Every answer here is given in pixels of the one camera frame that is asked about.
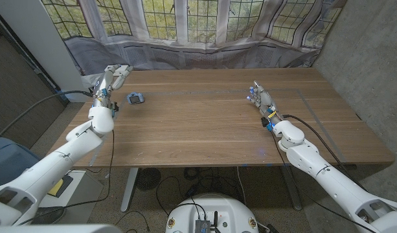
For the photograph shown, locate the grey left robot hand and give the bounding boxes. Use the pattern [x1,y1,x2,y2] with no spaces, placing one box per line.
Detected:
[91,63,135,110]

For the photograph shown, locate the white floor cable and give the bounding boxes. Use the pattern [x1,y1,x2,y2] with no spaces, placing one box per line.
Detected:
[236,166,247,205]

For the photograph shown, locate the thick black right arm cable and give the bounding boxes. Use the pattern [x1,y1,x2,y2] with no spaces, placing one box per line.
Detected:
[281,113,370,192]

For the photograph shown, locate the white pedal platform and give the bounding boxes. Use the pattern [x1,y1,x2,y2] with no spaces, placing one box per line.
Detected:
[39,170,104,225]

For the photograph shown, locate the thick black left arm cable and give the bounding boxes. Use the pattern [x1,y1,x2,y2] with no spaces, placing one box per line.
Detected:
[0,89,97,146]

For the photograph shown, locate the small blue toy camera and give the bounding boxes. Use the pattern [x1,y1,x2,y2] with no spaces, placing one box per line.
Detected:
[126,92,145,105]

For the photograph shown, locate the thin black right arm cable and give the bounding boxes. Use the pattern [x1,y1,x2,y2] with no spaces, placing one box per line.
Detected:
[269,128,378,233]

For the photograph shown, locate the grey table leg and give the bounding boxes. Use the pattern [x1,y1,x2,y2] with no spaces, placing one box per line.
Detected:
[280,165,303,211]

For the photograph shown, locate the black looping floor cable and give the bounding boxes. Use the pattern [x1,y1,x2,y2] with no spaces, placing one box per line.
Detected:
[155,175,199,217]

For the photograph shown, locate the blue chair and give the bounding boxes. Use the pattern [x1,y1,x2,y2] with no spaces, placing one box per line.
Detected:
[0,135,41,189]

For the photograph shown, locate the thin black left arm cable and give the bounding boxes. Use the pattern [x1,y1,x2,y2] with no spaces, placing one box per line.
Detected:
[18,111,117,226]

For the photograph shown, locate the printed window backdrop cloth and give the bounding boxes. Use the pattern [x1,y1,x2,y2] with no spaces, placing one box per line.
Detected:
[41,0,348,77]

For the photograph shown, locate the white table leg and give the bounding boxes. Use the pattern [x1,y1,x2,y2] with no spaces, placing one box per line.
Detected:
[120,167,139,211]

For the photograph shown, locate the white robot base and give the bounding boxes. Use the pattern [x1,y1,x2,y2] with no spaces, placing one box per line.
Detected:
[165,193,260,233]

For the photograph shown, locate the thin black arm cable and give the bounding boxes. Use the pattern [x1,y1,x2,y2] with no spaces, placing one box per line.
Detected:
[18,111,117,226]
[269,128,378,233]

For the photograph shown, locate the round black fan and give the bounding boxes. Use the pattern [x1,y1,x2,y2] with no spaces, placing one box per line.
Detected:
[135,167,162,192]

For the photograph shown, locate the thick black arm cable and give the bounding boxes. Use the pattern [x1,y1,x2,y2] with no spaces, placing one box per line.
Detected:
[0,89,97,146]
[281,113,370,192]

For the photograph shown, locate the white pillar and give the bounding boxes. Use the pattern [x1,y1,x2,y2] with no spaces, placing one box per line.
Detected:
[0,0,91,103]

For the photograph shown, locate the person's black shoe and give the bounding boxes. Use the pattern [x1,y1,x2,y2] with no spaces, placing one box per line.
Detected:
[31,206,67,225]

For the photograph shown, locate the yellow black foot pedal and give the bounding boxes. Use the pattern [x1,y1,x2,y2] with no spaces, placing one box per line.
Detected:
[47,174,74,198]

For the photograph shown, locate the black cable coil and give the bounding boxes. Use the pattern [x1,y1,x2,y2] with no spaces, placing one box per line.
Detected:
[184,166,204,181]

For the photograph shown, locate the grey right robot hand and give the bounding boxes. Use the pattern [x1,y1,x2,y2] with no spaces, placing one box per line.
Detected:
[245,80,284,126]

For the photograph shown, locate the silver module on base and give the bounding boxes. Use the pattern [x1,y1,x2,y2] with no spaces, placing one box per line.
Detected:
[194,219,211,233]

